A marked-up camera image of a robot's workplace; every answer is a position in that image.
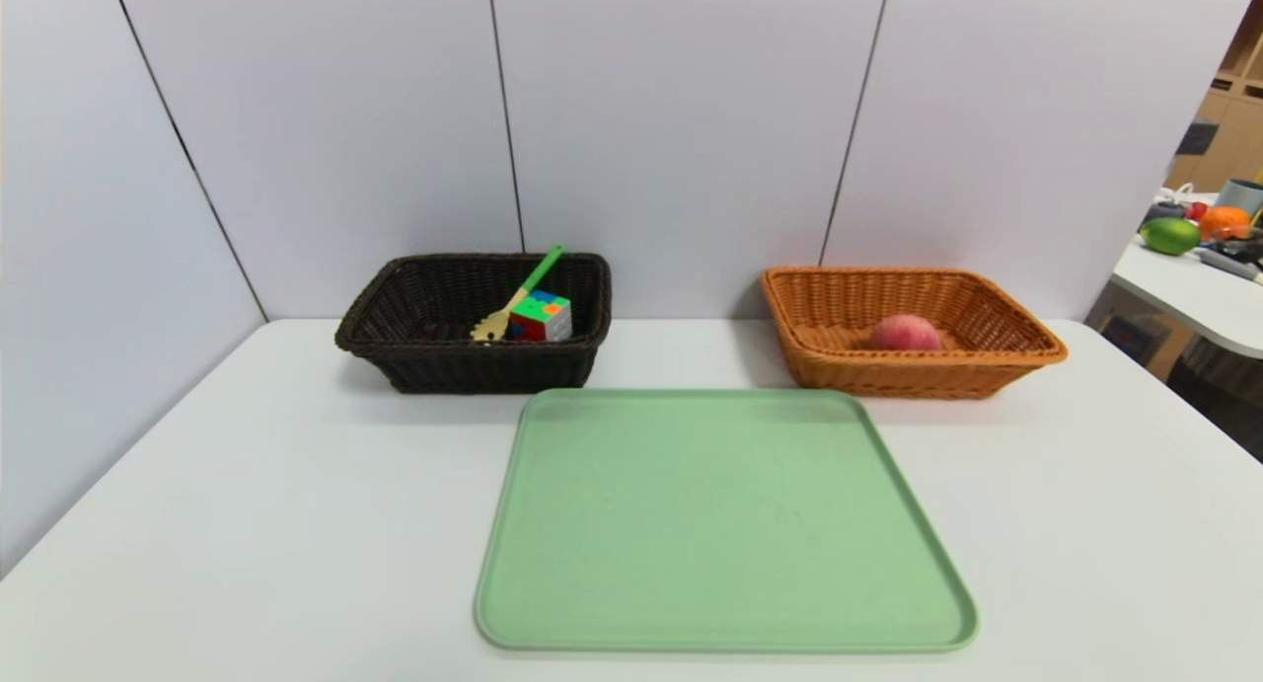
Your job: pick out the colourful puzzle cube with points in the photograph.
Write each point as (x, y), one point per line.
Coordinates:
(541, 317)

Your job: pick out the red peach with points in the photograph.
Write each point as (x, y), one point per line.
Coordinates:
(905, 333)

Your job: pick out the dark brown wicker basket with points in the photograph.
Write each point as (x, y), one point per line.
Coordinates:
(434, 366)

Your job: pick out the orange wicker basket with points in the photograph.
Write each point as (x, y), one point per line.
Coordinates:
(888, 374)

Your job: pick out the light green plastic tray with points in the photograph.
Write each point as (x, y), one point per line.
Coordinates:
(730, 544)

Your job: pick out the dark box under table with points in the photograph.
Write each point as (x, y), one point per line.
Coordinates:
(1130, 335)

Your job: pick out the green round fruit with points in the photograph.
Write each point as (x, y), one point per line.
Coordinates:
(1170, 236)

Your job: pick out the white side table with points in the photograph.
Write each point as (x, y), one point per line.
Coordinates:
(1194, 297)

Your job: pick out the small red fruit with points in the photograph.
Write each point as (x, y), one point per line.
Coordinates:
(1197, 210)

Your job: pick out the grey flat device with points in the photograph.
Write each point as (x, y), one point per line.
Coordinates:
(1228, 265)

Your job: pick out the orange round fruit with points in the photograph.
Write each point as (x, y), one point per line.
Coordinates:
(1224, 221)

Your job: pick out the teal cup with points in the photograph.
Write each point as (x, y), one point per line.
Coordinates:
(1243, 196)

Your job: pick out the wooden shelf unit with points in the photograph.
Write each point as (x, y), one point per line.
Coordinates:
(1238, 119)

